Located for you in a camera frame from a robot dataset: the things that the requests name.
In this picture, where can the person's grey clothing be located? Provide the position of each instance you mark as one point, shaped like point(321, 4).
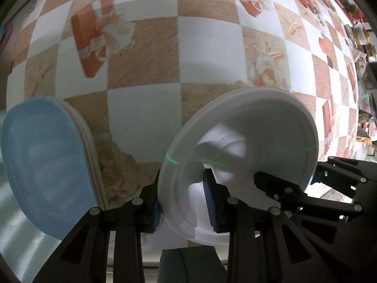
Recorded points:
point(188, 266)

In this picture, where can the pink plate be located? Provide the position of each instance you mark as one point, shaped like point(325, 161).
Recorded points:
point(89, 144)

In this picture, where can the blue plate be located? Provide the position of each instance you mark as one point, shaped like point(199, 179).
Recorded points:
point(44, 165)

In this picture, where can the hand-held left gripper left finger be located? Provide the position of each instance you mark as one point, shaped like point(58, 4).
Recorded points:
point(156, 215)

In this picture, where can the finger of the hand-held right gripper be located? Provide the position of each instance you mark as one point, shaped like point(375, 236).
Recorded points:
point(338, 171)
point(282, 193)

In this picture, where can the gold box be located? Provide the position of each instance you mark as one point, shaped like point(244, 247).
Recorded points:
point(363, 35)

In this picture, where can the checked printed tablecloth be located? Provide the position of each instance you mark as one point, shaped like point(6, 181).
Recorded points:
point(206, 50)

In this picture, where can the white plate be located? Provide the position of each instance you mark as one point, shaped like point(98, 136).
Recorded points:
point(235, 141)

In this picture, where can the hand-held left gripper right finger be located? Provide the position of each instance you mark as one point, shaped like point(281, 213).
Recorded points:
point(210, 206)

